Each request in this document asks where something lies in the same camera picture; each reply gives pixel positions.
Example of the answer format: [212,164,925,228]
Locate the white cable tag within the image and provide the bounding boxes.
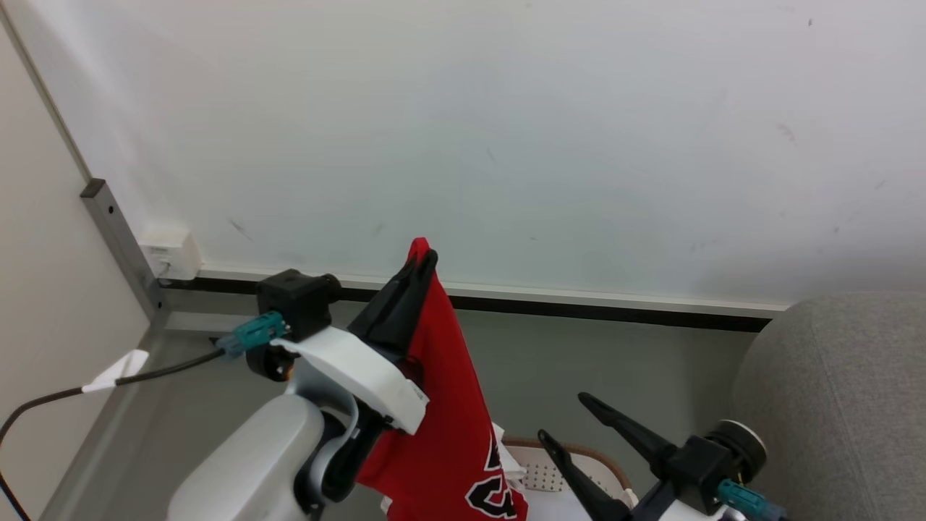
[81,350,150,394]

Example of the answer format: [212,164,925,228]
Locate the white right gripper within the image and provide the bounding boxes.
[537,391,755,521]

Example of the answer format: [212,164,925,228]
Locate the thin black cable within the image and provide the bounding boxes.
[0,350,226,521]

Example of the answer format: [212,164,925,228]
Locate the red and white basketball jersey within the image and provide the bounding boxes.
[355,237,530,521]

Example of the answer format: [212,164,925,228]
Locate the black baseboard strip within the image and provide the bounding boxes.
[162,277,773,334]

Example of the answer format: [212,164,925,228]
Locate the teal cable connector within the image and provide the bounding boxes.
[718,479,787,521]
[216,312,288,360]

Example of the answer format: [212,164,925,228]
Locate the white perforated laundry basket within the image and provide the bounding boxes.
[499,434,642,521]

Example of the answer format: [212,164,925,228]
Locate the grey fabric sofa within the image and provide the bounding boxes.
[731,291,926,521]

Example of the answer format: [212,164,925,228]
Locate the teal right cable connector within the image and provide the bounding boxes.
[718,479,787,521]

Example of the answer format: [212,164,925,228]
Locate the grey metal floor rail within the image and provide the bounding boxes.
[35,318,171,521]

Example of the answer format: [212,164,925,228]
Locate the white wall trim strip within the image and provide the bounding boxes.
[198,267,791,320]

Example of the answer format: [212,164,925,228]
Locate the white wall socket box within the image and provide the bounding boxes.
[138,229,203,282]

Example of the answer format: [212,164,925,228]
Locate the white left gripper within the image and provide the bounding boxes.
[271,249,440,436]

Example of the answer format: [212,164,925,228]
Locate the teal left cable connector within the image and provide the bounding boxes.
[216,312,288,360]

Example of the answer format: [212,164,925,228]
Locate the grey metal frame post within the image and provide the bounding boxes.
[80,178,172,330]

